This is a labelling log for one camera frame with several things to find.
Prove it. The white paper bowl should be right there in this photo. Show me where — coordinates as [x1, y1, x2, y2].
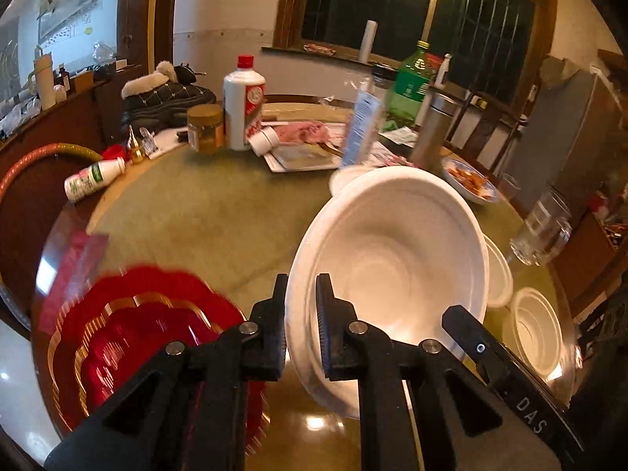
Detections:
[285, 166, 489, 418]

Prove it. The white paper plate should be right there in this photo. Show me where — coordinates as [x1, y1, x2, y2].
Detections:
[329, 165, 375, 197]

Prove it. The small white plastic bowl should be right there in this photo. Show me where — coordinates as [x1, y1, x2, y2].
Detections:
[502, 287, 562, 378]

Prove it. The small red scalloped plate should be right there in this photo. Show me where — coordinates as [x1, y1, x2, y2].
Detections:
[75, 294, 223, 417]

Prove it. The large red scalloped plate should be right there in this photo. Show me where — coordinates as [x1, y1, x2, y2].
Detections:
[47, 266, 245, 435]

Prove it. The white ribbed plastic bowl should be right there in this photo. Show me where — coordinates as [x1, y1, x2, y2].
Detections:
[484, 235, 513, 309]

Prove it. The glass mug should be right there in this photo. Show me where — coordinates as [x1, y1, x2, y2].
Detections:
[510, 187, 571, 266]

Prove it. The red packet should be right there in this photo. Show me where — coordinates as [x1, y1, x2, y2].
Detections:
[37, 231, 110, 335]

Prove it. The blue plate with food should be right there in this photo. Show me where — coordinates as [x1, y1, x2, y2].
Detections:
[441, 157, 499, 205]

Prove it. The white yogurt drink bottle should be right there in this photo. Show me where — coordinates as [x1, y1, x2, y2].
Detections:
[64, 157, 126, 203]

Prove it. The gold perfume bottle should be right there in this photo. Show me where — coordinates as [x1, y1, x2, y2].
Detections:
[127, 126, 146, 165]

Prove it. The book on table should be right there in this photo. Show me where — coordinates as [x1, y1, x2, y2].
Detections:
[264, 144, 342, 173]

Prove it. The white pill bottle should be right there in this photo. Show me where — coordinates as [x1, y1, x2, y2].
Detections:
[248, 126, 280, 156]

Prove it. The peanut butter jar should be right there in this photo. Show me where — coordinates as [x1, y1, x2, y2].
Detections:
[187, 104, 225, 154]

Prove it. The hula hoop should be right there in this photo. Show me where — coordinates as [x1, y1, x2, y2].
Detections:
[0, 142, 102, 201]

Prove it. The clear labelled bottle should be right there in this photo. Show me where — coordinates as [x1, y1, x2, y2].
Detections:
[341, 77, 384, 168]

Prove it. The pink cloth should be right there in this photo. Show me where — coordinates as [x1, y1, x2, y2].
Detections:
[272, 121, 329, 145]

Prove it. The steel thermos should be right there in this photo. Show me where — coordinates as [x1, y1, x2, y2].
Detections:
[410, 87, 459, 170]

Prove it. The white liquor bottle red cap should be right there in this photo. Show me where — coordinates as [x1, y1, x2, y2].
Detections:
[223, 55, 266, 151]

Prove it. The green soda bottle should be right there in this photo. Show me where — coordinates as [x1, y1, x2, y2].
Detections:
[383, 40, 434, 131]

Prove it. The white tumbler on sideboard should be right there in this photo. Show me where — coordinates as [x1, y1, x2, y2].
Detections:
[33, 46, 55, 111]

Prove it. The white paper roll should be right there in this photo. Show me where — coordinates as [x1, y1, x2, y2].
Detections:
[358, 20, 378, 64]

